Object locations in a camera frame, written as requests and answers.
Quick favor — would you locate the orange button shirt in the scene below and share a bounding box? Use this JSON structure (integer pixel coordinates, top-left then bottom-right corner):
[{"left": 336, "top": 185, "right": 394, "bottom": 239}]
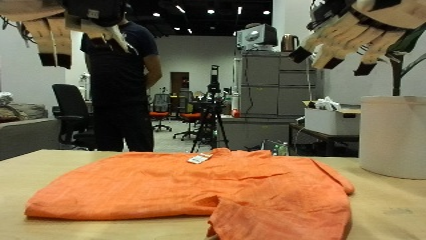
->
[{"left": 23, "top": 147, "right": 356, "bottom": 240}]

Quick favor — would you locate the copper electric kettle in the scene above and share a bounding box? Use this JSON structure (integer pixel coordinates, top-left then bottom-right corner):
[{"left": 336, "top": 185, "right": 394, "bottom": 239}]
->
[{"left": 279, "top": 33, "right": 300, "bottom": 53}]

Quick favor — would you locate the green leafy plant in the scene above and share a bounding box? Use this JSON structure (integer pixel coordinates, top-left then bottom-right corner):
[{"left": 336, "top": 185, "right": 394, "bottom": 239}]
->
[{"left": 354, "top": 23, "right": 426, "bottom": 98}]

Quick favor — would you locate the person in dark t-shirt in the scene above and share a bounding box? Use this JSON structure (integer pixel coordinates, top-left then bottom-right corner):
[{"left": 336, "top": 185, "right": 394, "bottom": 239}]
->
[{"left": 78, "top": 3, "right": 163, "bottom": 153}]

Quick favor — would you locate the black office chair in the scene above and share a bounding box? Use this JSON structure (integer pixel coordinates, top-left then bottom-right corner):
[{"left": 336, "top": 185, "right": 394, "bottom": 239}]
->
[{"left": 50, "top": 83, "right": 97, "bottom": 151}]

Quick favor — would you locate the grey boxy appliance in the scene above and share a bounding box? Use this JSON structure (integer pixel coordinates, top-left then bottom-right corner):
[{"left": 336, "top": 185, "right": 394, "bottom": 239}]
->
[{"left": 235, "top": 23, "right": 279, "bottom": 51}]

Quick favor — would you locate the white crumpled cloth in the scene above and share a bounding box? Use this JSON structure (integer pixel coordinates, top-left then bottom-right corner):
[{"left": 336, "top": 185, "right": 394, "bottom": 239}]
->
[{"left": 312, "top": 96, "right": 342, "bottom": 112}]

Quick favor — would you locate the grey filing cabinet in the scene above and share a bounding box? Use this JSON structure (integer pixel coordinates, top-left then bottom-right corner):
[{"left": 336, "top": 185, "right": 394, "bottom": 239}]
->
[{"left": 238, "top": 50, "right": 324, "bottom": 118}]

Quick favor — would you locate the white cardboard box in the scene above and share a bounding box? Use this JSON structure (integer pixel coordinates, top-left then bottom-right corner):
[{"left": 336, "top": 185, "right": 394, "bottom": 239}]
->
[{"left": 303, "top": 107, "right": 362, "bottom": 136}]

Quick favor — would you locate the grey couch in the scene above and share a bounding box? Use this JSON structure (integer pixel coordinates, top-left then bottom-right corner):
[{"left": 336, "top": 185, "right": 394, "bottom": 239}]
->
[{"left": 0, "top": 103, "right": 61, "bottom": 161}]

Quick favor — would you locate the brown door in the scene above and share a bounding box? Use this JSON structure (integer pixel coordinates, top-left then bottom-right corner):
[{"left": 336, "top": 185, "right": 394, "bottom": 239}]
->
[{"left": 170, "top": 71, "right": 190, "bottom": 98}]

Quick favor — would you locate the orange seat office chair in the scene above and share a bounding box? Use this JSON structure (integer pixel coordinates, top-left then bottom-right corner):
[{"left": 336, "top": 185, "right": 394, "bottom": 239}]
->
[
  {"left": 149, "top": 93, "right": 173, "bottom": 133},
  {"left": 171, "top": 99, "right": 203, "bottom": 141}
]

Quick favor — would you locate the black side table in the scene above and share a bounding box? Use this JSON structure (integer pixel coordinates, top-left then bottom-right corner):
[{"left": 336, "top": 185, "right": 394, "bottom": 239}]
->
[{"left": 288, "top": 122, "right": 360, "bottom": 157}]

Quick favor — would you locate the white round plant pot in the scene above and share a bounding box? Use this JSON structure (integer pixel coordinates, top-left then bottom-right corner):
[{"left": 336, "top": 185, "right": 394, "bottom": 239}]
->
[{"left": 358, "top": 95, "right": 426, "bottom": 180}]

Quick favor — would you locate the low grey counter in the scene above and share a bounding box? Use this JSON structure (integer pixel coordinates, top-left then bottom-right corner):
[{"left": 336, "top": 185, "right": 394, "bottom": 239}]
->
[{"left": 219, "top": 116, "right": 296, "bottom": 151}]

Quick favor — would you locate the white shirt label tag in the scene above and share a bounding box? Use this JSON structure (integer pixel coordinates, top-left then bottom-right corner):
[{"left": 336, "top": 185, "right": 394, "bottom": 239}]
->
[{"left": 186, "top": 152, "right": 212, "bottom": 165}]

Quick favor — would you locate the black camera tripod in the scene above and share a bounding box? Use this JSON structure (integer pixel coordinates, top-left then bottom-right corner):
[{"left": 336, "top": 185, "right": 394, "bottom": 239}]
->
[{"left": 190, "top": 64, "right": 230, "bottom": 154}]

